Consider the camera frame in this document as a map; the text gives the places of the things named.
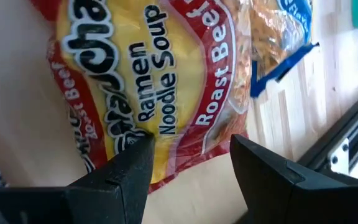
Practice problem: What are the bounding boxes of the red Maruchan noodle pack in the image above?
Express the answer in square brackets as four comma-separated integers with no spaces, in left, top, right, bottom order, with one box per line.
[29,0,254,194]

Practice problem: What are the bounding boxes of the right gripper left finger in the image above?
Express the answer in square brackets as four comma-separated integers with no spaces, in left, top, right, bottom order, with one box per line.
[66,133,157,224]

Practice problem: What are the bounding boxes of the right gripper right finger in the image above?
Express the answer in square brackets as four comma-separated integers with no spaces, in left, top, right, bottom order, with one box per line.
[230,134,323,224]

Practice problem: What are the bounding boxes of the blue Maruchan noodle pack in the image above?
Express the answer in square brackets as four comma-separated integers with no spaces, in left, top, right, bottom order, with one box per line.
[247,0,320,99]

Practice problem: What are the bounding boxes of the black aluminium extrusion frame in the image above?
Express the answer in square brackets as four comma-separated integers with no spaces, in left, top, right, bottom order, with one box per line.
[295,86,358,184]

